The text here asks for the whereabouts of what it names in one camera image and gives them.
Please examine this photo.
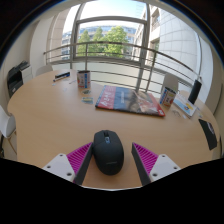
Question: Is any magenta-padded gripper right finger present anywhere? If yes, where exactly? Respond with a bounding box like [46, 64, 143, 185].
[131, 142, 182, 187]

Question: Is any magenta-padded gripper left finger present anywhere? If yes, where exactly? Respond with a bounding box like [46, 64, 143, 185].
[42, 142, 94, 186]

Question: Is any black computer mouse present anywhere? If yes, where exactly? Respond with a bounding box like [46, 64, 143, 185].
[92, 129, 125, 176]

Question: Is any black mouse pad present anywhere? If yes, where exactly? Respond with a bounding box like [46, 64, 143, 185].
[198, 118, 218, 151]

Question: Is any red cover magazine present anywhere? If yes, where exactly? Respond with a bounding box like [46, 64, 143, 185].
[94, 84, 167, 118]

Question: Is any light blue cover magazine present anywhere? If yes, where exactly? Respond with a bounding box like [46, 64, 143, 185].
[173, 93, 198, 118]

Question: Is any white printed tin can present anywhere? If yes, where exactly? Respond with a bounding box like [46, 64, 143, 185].
[76, 70, 92, 90]

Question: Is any white shell chair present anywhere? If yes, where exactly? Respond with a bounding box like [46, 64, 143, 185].
[161, 73, 180, 94]
[34, 64, 54, 77]

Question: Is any white chair with wooden legs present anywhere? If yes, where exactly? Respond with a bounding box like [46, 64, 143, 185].
[0, 104, 18, 158]

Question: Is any tall black cylinder speaker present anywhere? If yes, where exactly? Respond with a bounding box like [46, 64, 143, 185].
[187, 79, 203, 105]

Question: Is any dark blue stapler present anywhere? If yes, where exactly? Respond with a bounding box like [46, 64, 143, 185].
[53, 71, 72, 83]

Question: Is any black office printer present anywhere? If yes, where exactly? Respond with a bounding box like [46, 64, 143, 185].
[6, 59, 33, 99]

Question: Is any metal balcony railing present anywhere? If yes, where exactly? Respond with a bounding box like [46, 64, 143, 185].
[43, 40, 204, 98]

